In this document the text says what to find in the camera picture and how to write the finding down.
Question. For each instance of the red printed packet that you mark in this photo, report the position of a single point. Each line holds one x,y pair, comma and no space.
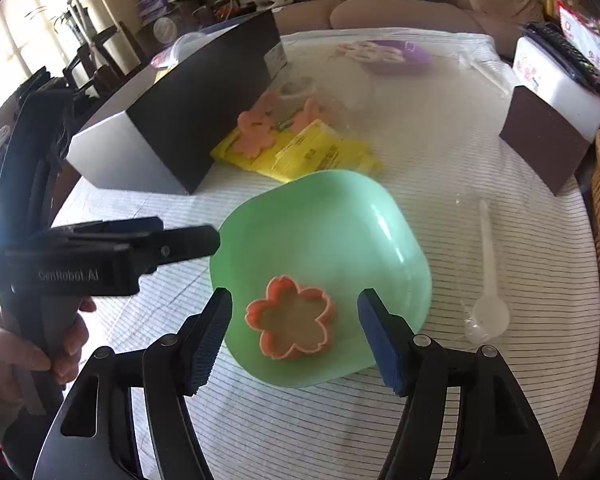
582,25

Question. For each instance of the hollow orange flower cutter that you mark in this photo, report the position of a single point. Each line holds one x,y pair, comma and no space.
290,351

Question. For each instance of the purple box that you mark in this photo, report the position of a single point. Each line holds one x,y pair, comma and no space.
155,2

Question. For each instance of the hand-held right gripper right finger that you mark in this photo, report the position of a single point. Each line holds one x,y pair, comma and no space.
380,340

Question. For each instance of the wrapped clear plastic spoon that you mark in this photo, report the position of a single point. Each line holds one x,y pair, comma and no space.
489,316

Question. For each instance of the purple plastic bowl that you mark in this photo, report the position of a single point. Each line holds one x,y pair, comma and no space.
410,57

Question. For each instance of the dark wooden chair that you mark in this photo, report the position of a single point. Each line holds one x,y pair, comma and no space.
105,60

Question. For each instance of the brown sofa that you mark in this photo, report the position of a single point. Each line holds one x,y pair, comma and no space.
405,17

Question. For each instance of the green plastic bowl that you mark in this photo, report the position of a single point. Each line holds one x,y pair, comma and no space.
320,240

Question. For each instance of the person's left hand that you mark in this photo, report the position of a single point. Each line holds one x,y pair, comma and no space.
10,360

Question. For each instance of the yellow packet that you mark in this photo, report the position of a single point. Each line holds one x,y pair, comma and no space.
330,155
230,157

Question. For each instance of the black remote control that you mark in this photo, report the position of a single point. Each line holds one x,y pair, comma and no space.
570,55

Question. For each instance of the black storage box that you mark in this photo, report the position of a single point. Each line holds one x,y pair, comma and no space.
190,110

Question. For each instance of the potted plant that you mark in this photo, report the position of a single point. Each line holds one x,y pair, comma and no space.
70,15

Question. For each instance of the white striped cloth desktop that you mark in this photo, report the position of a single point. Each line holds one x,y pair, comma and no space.
455,160

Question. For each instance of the brown cardboard box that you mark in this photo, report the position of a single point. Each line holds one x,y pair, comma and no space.
540,140

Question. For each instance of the white plastic device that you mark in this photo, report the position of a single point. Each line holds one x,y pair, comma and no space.
280,1

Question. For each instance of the pale pink flower cutter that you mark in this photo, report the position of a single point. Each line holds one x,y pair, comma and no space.
365,52

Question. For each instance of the white tissue box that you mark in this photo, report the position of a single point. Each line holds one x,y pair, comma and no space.
545,85

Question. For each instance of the pink flower-shaped pieces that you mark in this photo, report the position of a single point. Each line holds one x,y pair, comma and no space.
307,112

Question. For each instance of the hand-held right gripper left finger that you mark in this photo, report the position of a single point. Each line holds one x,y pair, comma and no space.
210,345

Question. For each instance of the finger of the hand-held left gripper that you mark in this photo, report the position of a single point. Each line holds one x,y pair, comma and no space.
180,245

